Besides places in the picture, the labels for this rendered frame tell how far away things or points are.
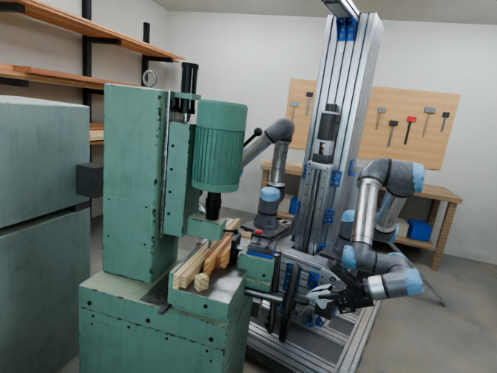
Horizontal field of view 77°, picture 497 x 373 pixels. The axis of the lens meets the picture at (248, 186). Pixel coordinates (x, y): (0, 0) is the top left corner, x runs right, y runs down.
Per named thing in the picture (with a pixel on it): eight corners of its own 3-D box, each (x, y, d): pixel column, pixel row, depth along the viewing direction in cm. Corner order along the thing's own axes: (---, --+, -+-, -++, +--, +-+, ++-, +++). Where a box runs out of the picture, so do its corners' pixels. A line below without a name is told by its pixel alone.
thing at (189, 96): (191, 114, 109) (194, 62, 105) (170, 111, 111) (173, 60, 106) (200, 114, 116) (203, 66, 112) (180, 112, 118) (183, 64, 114)
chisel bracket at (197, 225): (219, 246, 117) (221, 224, 115) (184, 237, 120) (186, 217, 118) (225, 238, 124) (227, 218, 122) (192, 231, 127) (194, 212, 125)
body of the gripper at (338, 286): (337, 314, 103) (375, 309, 99) (329, 291, 102) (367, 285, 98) (339, 301, 110) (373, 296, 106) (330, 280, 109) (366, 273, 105)
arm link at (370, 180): (360, 148, 129) (343, 260, 105) (389, 152, 126) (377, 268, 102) (356, 164, 138) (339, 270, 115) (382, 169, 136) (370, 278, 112)
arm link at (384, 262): (376, 246, 113) (379, 260, 103) (410, 253, 110) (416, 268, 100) (371, 265, 115) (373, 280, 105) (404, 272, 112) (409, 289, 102)
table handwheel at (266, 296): (302, 271, 136) (288, 343, 125) (257, 261, 141) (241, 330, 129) (304, 256, 110) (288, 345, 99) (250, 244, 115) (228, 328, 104)
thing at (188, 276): (186, 289, 103) (186, 277, 102) (180, 287, 103) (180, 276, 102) (239, 226, 163) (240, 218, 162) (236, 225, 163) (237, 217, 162)
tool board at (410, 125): (441, 170, 381) (461, 94, 359) (280, 146, 432) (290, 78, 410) (439, 169, 385) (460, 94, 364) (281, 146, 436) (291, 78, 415)
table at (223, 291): (255, 328, 97) (258, 311, 95) (166, 303, 103) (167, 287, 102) (283, 251, 154) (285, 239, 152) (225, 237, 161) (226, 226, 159)
